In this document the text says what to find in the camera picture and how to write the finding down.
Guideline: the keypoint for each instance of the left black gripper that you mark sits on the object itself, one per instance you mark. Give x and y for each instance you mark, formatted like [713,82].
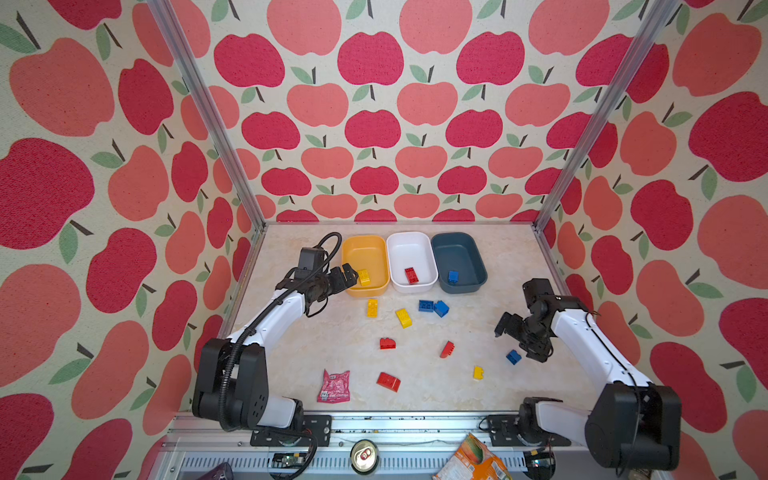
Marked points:
[339,282]

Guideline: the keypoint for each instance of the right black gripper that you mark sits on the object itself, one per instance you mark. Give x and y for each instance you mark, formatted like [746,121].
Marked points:
[510,324]

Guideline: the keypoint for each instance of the yellow plastic container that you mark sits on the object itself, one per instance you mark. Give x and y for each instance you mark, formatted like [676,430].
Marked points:
[367,252]

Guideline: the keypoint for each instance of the white plastic container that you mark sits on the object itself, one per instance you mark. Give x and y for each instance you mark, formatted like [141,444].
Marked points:
[411,249]

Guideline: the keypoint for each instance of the dark teal plastic container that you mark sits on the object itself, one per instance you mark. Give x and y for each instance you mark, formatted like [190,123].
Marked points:
[458,251]

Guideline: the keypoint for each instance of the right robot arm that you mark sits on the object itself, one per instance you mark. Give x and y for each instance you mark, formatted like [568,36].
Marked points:
[634,423]

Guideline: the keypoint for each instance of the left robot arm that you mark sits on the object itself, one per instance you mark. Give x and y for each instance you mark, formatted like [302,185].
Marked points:
[232,386]

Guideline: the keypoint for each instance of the yellow lego brick upright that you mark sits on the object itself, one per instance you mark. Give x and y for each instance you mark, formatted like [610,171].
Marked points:
[372,308]

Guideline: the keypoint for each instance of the red lego brick angled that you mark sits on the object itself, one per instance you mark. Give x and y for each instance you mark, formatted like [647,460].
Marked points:
[448,349]

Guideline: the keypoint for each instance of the red curved lego brick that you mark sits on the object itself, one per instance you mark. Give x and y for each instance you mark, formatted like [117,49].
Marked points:
[387,344]

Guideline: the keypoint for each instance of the yellow curved lego brick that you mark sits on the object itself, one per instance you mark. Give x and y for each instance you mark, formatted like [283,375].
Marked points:
[404,318]

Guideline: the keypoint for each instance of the blue cube lego brick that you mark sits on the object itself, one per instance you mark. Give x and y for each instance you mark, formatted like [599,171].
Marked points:
[440,308]

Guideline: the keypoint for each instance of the pink snack packet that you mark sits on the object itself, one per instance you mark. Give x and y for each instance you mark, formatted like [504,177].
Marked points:
[335,388]

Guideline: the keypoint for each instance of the blue flat lego brick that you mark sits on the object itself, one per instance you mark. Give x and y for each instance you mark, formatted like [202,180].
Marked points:
[425,306]

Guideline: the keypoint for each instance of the red lego brick front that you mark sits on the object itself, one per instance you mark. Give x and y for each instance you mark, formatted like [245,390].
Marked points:
[389,382]

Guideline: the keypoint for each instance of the orange snack bag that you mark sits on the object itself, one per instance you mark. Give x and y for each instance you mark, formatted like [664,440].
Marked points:
[473,461]

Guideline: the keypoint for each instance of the soda can top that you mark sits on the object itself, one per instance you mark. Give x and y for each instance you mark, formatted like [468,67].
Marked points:
[364,457]

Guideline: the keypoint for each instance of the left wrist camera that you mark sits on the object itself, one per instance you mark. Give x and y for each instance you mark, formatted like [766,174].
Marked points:
[310,259]

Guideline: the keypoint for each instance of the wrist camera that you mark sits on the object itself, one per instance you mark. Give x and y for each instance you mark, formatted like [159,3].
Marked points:
[535,289]
[310,259]

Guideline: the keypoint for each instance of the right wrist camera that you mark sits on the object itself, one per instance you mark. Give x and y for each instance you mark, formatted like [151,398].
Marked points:
[535,289]

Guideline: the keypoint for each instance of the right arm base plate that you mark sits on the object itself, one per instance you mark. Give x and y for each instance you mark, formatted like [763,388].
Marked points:
[510,430]

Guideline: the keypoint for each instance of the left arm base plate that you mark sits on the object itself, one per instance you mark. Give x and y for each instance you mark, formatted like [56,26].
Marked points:
[315,430]

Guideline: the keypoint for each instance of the front aluminium rail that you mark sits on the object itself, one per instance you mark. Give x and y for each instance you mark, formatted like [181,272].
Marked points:
[426,430]

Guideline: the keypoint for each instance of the left aluminium frame post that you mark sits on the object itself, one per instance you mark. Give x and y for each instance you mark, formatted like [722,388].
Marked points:
[173,33]

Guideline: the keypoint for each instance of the aluminium frame post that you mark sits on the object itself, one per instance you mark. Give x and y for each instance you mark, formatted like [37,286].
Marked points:
[173,33]
[654,22]

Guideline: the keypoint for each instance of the right aluminium frame post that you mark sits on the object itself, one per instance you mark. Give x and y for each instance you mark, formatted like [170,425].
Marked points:
[654,22]

